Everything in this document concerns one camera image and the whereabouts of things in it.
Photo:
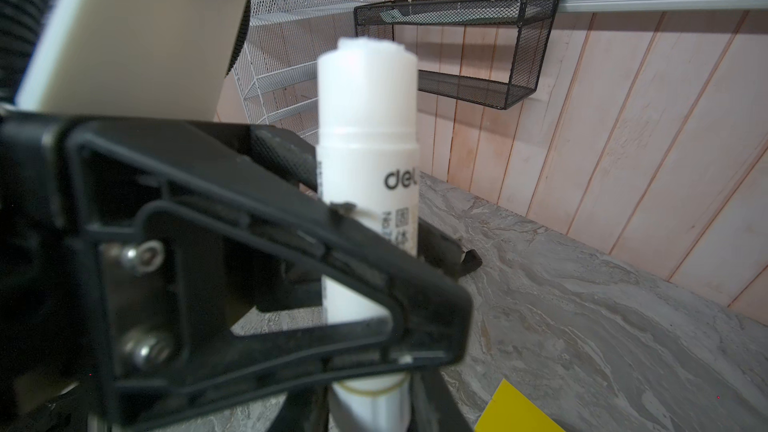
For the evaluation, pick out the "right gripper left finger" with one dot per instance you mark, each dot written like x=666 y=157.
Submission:
x=305 y=410

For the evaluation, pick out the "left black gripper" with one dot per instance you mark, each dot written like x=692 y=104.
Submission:
x=49 y=370

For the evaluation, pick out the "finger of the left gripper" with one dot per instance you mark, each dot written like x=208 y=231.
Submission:
x=287 y=155
x=208 y=276

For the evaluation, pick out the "yellow envelope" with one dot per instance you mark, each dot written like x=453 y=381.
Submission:
x=510 y=411

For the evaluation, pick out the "white wire mesh shelf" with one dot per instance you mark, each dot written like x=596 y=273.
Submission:
x=276 y=72

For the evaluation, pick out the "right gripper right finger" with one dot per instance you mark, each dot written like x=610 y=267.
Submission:
x=433 y=406

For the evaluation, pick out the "black mesh basket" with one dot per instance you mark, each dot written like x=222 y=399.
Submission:
x=485 y=52

